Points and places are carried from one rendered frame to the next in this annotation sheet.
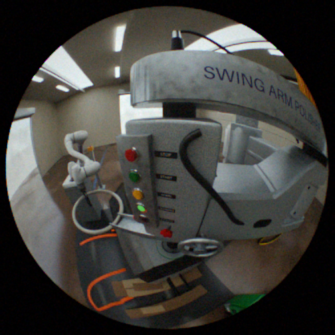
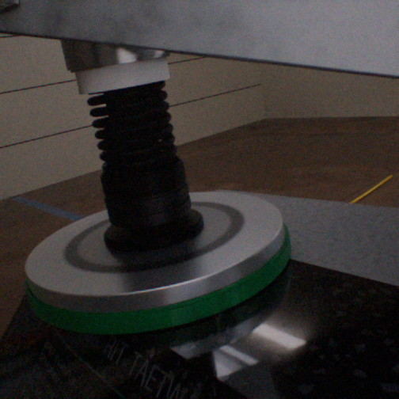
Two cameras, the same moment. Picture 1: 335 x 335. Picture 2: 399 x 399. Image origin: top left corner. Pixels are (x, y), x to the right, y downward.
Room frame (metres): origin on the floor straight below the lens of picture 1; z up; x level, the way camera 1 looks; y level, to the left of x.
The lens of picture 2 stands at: (0.68, -0.09, 1.01)
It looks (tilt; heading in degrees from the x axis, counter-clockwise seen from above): 16 degrees down; 165
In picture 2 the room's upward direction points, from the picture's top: 10 degrees counter-clockwise
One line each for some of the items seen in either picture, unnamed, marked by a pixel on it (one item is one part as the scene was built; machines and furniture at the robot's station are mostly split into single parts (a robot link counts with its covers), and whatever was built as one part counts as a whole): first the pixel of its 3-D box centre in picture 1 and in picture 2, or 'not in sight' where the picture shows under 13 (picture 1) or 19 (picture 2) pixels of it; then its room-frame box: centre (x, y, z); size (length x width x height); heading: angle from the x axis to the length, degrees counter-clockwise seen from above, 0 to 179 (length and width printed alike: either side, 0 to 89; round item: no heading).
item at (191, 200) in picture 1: (200, 189); not in sight; (0.29, -0.11, 1.35); 0.36 x 0.22 x 0.45; 73
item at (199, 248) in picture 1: (201, 240); not in sight; (0.16, -0.11, 1.23); 0.15 x 0.10 x 0.15; 73
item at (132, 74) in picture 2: not in sight; (120, 62); (0.31, -0.03, 1.02); 0.07 x 0.07 x 0.04
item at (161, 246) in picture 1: (173, 244); (156, 237); (0.31, -0.03, 0.87); 0.21 x 0.21 x 0.01
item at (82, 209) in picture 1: (84, 199); not in sight; (1.12, 1.48, 0.40); 0.50 x 0.50 x 0.80; 23
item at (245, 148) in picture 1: (258, 153); not in sight; (0.56, -0.64, 1.39); 0.74 x 0.34 x 0.25; 3
